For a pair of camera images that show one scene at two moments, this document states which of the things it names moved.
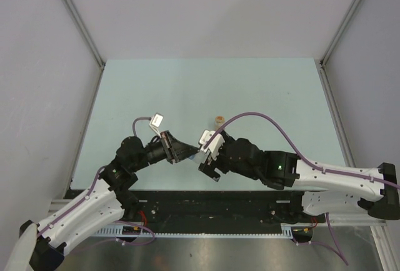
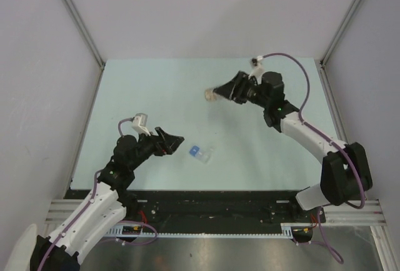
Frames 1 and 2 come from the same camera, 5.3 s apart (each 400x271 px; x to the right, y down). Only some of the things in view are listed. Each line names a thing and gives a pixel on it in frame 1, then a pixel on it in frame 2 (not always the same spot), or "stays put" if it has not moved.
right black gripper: x=209 y=165 to x=233 y=90
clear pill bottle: x=219 y=121 to x=210 y=95
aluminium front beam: x=365 y=218 stays put
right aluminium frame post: x=346 y=18 stays put
